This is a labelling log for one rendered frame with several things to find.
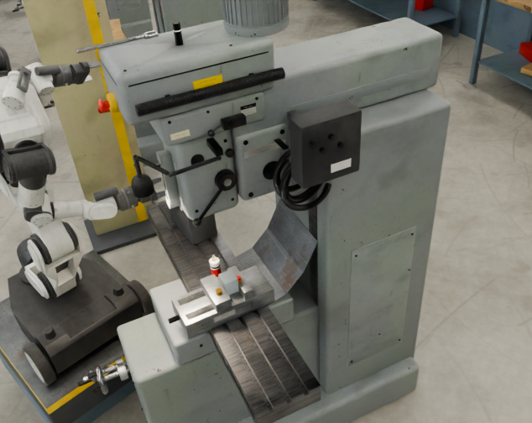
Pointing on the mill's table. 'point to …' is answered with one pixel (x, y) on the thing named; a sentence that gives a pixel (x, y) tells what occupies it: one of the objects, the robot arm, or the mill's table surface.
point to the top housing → (182, 67)
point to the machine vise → (196, 310)
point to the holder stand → (196, 234)
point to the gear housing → (207, 118)
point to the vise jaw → (209, 284)
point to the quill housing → (202, 175)
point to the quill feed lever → (225, 180)
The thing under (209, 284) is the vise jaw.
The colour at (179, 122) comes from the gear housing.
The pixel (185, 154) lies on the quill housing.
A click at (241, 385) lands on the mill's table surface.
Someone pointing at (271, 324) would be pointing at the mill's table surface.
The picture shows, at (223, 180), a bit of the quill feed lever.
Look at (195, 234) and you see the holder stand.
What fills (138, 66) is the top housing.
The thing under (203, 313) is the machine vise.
